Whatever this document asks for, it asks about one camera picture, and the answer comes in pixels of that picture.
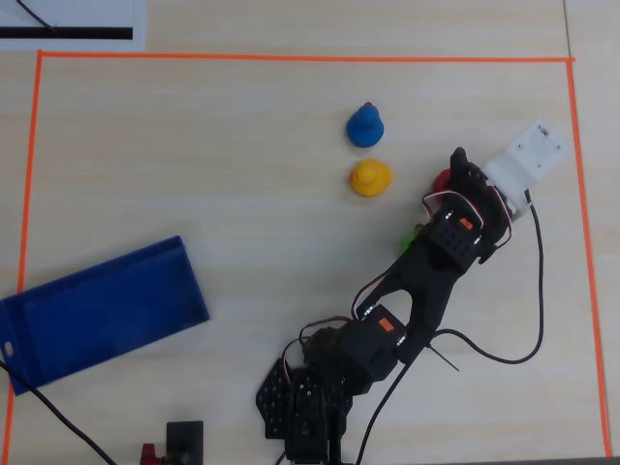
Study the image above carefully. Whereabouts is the black zip tie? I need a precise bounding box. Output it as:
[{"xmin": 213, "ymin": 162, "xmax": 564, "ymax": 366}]
[{"xmin": 427, "ymin": 342, "xmax": 462, "ymax": 374}]

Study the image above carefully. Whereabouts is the black camera cable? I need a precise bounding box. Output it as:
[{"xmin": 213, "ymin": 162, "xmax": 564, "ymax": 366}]
[{"xmin": 356, "ymin": 188, "xmax": 546, "ymax": 465}]

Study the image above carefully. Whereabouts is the blue plastic box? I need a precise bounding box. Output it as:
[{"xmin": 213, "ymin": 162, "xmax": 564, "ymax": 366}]
[{"xmin": 0, "ymin": 234, "xmax": 211, "ymax": 397}]

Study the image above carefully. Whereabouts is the white paper with black bar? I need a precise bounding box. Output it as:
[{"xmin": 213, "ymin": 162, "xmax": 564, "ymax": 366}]
[{"xmin": 0, "ymin": 0, "xmax": 147, "ymax": 51}]

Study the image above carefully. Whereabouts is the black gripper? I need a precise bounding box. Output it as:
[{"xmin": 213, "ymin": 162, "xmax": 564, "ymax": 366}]
[{"xmin": 448, "ymin": 146, "xmax": 515, "ymax": 265}]

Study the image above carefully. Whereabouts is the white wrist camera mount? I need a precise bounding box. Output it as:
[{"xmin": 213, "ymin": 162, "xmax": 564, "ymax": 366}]
[{"xmin": 482, "ymin": 117, "xmax": 570, "ymax": 225}]

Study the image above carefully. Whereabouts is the green rubber duck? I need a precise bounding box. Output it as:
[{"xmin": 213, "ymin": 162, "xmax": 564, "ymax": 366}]
[{"xmin": 399, "ymin": 223, "xmax": 427, "ymax": 254}]

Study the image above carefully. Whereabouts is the red rubber duck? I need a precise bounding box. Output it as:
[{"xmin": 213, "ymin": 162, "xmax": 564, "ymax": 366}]
[{"xmin": 432, "ymin": 169, "xmax": 454, "ymax": 198}]

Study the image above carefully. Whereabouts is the orange tape strip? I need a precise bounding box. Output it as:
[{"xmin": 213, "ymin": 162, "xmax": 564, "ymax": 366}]
[
  {"xmin": 3, "ymin": 50, "xmax": 45, "ymax": 465},
  {"xmin": 37, "ymin": 49, "xmax": 576, "ymax": 65},
  {"xmin": 565, "ymin": 58, "xmax": 613, "ymax": 459}
]

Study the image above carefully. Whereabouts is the yellow rubber duck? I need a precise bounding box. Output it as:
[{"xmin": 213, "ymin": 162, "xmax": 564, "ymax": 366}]
[{"xmin": 349, "ymin": 158, "xmax": 393, "ymax": 199}]

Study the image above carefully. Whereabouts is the black clamp stand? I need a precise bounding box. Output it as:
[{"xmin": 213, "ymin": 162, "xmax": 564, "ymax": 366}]
[{"xmin": 166, "ymin": 419, "xmax": 205, "ymax": 465}]

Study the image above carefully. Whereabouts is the blue rubber duck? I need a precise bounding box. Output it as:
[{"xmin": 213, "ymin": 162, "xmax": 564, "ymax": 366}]
[{"xmin": 345, "ymin": 101, "xmax": 386, "ymax": 148}]

